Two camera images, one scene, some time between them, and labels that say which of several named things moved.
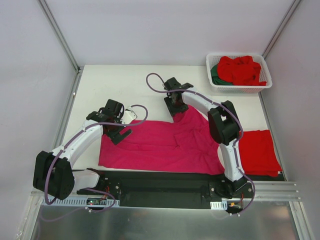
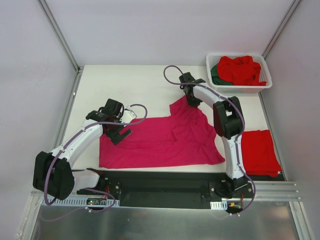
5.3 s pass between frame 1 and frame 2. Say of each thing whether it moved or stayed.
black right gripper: moved
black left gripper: stayed
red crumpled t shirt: stayed
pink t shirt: moved
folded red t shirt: stayed
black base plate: stayed
